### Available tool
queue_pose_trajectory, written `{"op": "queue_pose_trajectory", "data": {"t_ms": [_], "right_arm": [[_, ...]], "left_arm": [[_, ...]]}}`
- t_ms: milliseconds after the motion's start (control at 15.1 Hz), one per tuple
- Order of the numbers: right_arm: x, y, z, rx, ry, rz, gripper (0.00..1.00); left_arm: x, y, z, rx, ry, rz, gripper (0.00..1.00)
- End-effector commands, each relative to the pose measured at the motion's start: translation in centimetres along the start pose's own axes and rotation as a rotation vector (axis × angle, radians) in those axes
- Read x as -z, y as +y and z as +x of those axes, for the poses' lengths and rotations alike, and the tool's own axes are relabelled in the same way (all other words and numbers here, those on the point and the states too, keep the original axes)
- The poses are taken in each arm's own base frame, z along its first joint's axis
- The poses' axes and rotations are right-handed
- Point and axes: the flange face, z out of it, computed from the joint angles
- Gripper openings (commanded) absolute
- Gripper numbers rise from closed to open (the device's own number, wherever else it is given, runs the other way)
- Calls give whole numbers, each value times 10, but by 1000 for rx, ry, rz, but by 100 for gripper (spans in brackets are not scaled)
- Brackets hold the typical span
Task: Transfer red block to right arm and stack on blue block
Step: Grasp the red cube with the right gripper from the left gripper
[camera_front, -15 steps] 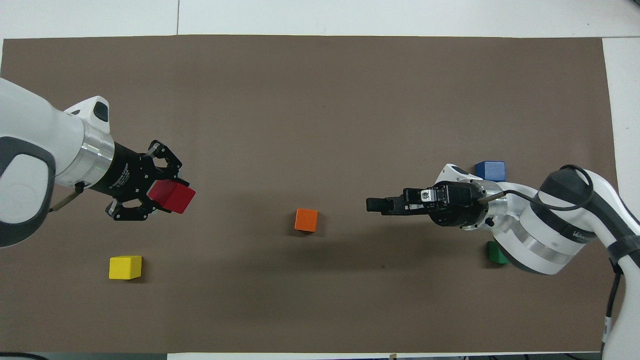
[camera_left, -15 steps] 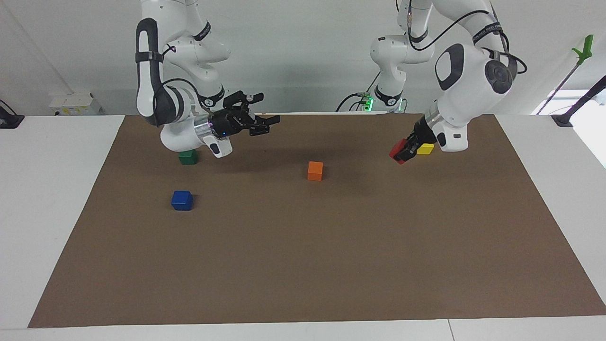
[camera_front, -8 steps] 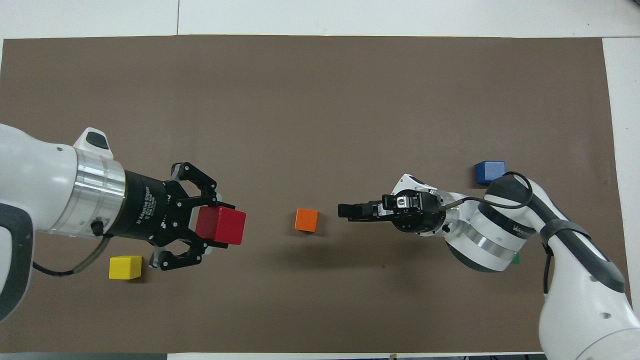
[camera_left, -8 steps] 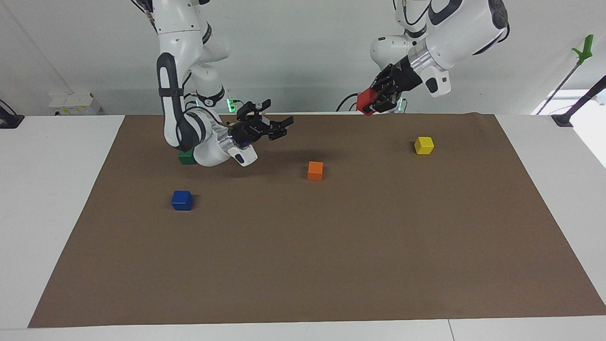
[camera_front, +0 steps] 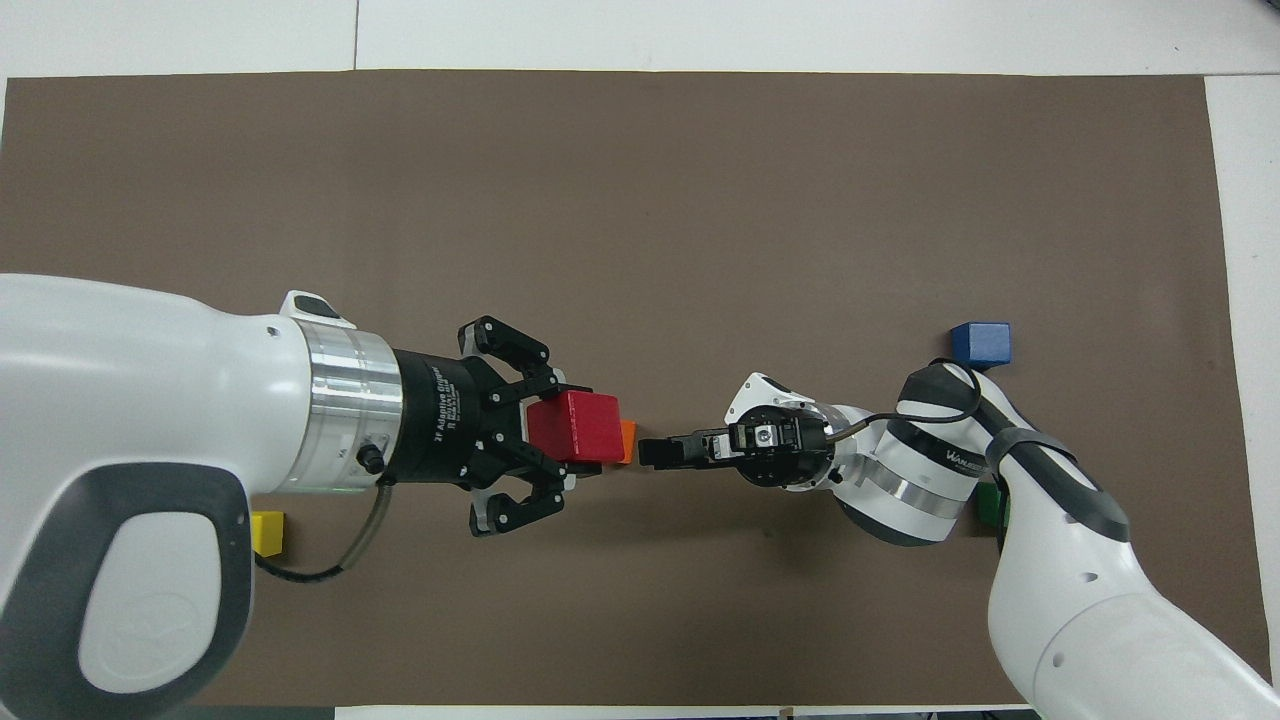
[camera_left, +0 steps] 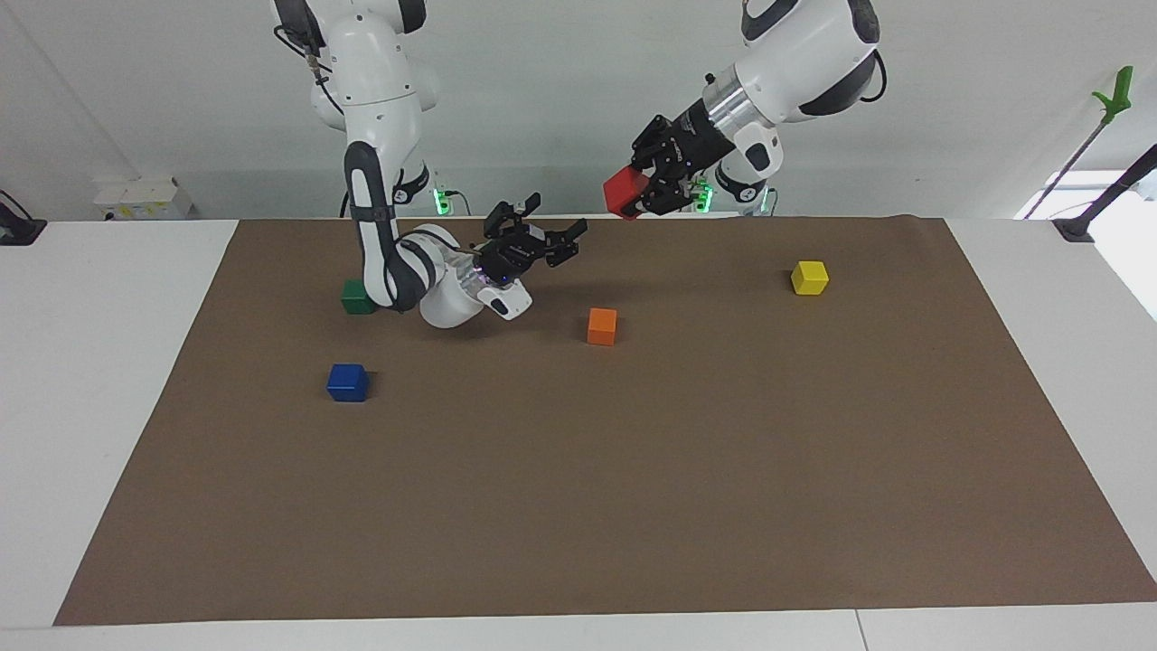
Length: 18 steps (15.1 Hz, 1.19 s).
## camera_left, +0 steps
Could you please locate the green-tipped thin pole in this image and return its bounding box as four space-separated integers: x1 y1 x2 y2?
1021 65 1135 221

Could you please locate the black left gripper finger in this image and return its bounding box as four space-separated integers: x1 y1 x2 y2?
622 179 695 221
630 122 674 177

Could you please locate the white box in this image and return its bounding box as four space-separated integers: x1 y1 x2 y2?
93 176 193 221

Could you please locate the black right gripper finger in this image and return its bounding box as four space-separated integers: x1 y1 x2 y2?
485 193 541 238
541 220 588 268

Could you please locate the black table clamp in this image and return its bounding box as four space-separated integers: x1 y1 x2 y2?
0 190 46 247

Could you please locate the red wooden block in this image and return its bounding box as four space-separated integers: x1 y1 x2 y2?
604 167 652 221

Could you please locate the brown table mat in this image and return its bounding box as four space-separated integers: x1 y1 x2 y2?
54 215 1157 627

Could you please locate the blue wooden block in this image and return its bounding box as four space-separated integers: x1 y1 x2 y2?
326 363 370 403

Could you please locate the black pole with base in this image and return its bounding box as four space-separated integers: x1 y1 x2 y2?
1053 143 1157 243

